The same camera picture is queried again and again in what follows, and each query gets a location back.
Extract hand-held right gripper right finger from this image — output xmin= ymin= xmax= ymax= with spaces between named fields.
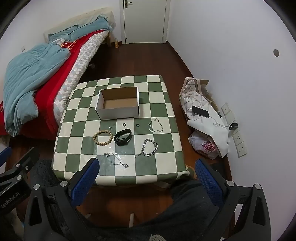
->
xmin=194 ymin=159 xmax=272 ymax=241

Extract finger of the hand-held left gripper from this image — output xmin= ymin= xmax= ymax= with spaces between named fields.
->
xmin=0 ymin=147 xmax=40 ymax=188
xmin=0 ymin=146 xmax=12 ymax=167

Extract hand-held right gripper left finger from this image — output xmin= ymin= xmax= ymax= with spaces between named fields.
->
xmin=23 ymin=158 xmax=109 ymax=241

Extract silver pendant necklace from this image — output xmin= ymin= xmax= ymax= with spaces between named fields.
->
xmin=104 ymin=152 xmax=129 ymax=169

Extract black smart band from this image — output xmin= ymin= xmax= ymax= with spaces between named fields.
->
xmin=114 ymin=128 xmax=133 ymax=146

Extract thick silver chain bracelet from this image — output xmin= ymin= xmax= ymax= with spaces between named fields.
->
xmin=135 ymin=138 xmax=159 ymax=158

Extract cardboard box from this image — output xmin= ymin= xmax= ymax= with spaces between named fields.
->
xmin=95 ymin=86 xmax=140 ymax=120

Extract brown slipper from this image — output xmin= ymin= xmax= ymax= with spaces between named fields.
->
xmin=185 ymin=164 xmax=197 ymax=180

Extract plastic bag with red print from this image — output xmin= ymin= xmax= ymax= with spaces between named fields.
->
xmin=188 ymin=135 xmax=222 ymax=159

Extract white paper bag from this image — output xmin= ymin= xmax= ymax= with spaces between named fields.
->
xmin=187 ymin=102 xmax=232 ymax=158

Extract green white checkered tablecloth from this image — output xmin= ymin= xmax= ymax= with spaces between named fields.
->
xmin=51 ymin=75 xmax=189 ymax=186

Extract black smartphone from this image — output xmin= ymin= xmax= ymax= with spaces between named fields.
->
xmin=192 ymin=106 xmax=210 ymax=118

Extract light blue quilt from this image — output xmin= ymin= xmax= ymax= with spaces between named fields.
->
xmin=3 ymin=43 xmax=71 ymax=137

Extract brown cardboard carton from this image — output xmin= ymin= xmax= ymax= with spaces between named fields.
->
xmin=198 ymin=79 xmax=223 ymax=117

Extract printed white tote bag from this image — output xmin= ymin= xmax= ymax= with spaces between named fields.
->
xmin=179 ymin=77 xmax=213 ymax=121

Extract bed with checkered cover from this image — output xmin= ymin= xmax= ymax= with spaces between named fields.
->
xmin=0 ymin=30 xmax=107 ymax=141

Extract grey white checkered bed sheet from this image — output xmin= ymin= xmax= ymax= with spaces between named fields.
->
xmin=53 ymin=35 xmax=109 ymax=123

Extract white door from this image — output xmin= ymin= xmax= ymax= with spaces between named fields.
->
xmin=120 ymin=0 xmax=168 ymax=44

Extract wooden bead bracelet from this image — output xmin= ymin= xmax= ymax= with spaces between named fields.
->
xmin=93 ymin=130 xmax=113 ymax=146

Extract white charging cable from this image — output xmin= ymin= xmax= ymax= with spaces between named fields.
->
xmin=208 ymin=102 xmax=232 ymax=128

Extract thin silver chain necklace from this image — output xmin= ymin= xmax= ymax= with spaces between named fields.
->
xmin=148 ymin=118 xmax=164 ymax=133

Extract beige bed frame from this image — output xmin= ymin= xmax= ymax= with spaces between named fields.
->
xmin=44 ymin=7 xmax=116 ymax=47

